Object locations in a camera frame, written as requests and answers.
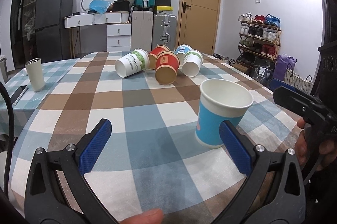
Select blue bunny paper cup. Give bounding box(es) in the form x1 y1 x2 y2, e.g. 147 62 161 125
195 79 254 149

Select green white cup right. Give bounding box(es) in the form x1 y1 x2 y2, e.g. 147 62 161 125
182 50 203 78

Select blue white paper cup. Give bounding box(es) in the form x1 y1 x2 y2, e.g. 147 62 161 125
175 44 193 65

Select front red paper cup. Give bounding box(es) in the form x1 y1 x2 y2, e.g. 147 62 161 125
155 51 180 85

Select red paper cup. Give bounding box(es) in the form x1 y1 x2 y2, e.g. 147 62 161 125
155 51 180 85
148 45 170 70

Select green white paper cup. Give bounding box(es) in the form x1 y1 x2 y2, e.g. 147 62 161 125
115 49 150 78

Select rear red paper cup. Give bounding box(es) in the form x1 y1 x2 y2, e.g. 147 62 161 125
148 45 170 70

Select person right hand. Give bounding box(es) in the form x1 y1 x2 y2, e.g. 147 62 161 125
294 118 336 171

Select person left hand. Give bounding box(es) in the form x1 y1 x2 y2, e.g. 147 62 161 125
120 208 164 224

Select purple bag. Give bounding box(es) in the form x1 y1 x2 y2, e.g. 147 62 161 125
273 53 297 81

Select shoe rack with shoes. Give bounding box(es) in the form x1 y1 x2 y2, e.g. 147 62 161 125
237 12 282 71

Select plaid tablecloth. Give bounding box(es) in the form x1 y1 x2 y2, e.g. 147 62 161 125
9 52 300 223

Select white smartphone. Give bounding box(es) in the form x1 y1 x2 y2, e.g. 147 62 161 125
10 85 27 106

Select small check blue tablecloth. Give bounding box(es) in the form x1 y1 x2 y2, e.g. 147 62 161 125
5 59 78 137

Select cream travel tumbler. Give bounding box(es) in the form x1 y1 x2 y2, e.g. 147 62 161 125
25 58 45 92

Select wooden door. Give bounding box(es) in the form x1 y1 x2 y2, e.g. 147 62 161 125
176 0 221 54

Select silver suitcase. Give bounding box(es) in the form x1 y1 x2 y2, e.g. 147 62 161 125
151 14 177 51

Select stacked shoe boxes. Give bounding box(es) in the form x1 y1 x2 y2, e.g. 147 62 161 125
155 0 173 14

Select white drawer desk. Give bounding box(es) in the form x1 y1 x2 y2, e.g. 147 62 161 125
64 12 131 54

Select beige suitcase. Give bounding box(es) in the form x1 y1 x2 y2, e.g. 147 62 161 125
131 10 154 52

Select blue plastic bag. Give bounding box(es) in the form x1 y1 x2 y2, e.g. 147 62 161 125
89 0 112 14

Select black refrigerator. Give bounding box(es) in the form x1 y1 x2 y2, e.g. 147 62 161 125
35 0 73 63

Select black cable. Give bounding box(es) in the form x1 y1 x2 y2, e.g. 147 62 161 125
0 81 14 193

